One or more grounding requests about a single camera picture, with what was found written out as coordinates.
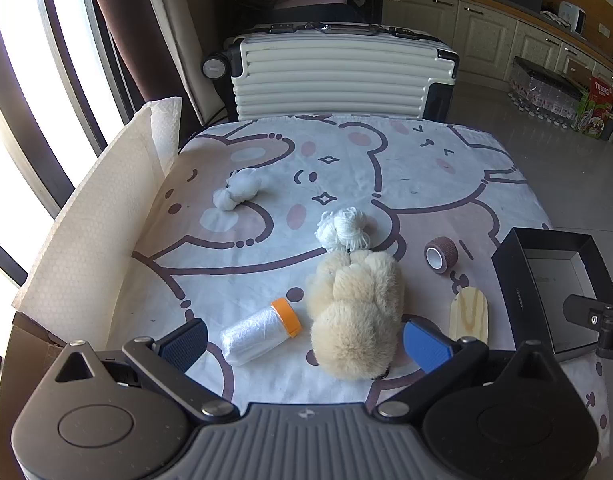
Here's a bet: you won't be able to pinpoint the bear printed blanket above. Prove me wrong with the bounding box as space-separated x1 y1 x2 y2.
111 112 612 441

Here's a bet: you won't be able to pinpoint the brown curtain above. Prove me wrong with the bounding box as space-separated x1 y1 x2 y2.
81 0 187 106

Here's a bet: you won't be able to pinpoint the white yarn bundle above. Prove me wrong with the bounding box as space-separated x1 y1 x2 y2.
315 207 372 253

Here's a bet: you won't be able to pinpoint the white ribbed suitcase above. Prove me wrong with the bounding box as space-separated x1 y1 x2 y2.
202 21 460 122

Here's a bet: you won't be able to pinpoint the clear plastic film roll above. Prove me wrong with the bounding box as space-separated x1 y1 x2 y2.
220 297 303 367

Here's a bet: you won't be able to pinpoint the beige curtain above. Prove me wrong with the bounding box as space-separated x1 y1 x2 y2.
139 0 237 126

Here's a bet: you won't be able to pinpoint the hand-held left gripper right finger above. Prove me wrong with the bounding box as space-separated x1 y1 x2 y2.
376 317 577 420

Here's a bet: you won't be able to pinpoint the pack of clear bottles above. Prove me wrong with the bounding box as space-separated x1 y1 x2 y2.
509 57 592 128

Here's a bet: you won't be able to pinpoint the white foam sheet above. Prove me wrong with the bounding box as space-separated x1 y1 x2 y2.
12 96 183 333

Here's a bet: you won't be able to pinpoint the flat wooden piece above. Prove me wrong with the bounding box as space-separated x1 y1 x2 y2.
449 287 489 343

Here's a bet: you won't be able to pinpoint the cream cabinets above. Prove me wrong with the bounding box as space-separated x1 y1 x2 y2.
381 0 613 111

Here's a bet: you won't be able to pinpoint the brown bandage tape roll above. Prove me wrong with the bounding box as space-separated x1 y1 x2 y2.
425 236 460 275

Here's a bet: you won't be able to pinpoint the white knotted gauze ball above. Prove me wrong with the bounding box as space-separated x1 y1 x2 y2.
213 169 261 211

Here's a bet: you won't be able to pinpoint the white toaster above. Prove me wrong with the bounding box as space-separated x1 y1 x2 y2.
556 1 587 32

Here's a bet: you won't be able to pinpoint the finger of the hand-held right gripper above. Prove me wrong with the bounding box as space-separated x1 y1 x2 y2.
563 294 612 331

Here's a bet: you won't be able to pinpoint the black box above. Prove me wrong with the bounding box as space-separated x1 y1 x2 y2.
491 227 613 363

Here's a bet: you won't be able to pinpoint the dark window frame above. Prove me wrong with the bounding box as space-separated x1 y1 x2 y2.
0 0 137 441

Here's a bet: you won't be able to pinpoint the green carton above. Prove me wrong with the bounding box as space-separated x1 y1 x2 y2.
573 76 613 140

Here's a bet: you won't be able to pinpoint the cream plush toy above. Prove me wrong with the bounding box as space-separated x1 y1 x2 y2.
305 249 406 380

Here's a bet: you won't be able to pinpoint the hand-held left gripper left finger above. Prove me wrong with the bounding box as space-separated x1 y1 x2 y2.
54 319 240 423

